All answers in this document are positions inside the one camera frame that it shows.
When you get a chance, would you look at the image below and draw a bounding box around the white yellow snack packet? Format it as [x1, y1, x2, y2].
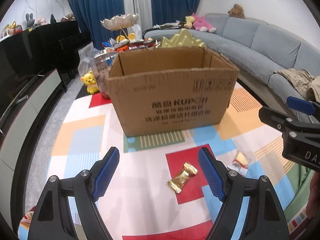
[227, 151, 250, 177]

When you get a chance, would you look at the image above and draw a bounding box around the gold candy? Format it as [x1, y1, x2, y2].
[167, 162, 198, 194]

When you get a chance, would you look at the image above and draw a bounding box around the right hand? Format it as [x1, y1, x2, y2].
[306, 172, 319, 219]

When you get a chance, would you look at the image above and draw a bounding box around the beige blanket on sofa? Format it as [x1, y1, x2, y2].
[274, 68, 320, 103]

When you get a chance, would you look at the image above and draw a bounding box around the grey curved sofa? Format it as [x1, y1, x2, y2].
[143, 12, 320, 120]

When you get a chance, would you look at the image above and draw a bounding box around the grey tv cabinet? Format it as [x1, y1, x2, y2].
[1, 70, 63, 232]

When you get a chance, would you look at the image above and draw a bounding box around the colourful patterned tablecloth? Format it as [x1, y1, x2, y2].
[28, 85, 312, 239]

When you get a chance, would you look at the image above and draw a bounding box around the brown teddy bear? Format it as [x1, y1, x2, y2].
[228, 4, 245, 19]

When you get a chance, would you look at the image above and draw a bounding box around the pink plush toy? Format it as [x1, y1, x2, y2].
[191, 13, 216, 33]

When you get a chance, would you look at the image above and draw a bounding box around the gold mountain-shaped tin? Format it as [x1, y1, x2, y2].
[159, 29, 206, 48]

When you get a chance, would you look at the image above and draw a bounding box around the brown cardboard box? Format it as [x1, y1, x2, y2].
[105, 47, 239, 137]

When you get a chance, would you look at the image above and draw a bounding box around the yellow plush toy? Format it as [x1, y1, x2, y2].
[184, 16, 195, 29]

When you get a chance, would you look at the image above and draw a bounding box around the yellow bear toy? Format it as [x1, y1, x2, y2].
[80, 70, 99, 95]

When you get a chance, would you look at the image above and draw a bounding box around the black television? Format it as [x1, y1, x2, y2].
[1, 21, 91, 114]

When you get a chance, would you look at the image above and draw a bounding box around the clear jar of nuts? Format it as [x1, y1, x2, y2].
[93, 50, 118, 100]

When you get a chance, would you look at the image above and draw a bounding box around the clear plastic bag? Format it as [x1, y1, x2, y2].
[78, 48, 99, 77]

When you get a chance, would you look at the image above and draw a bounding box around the white tiered snack tray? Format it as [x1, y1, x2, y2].
[100, 13, 161, 53]

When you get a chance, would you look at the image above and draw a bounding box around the grey rabbit plush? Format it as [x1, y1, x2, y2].
[25, 13, 35, 29]

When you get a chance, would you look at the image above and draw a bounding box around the left blue curtain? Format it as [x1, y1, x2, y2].
[67, 0, 125, 49]

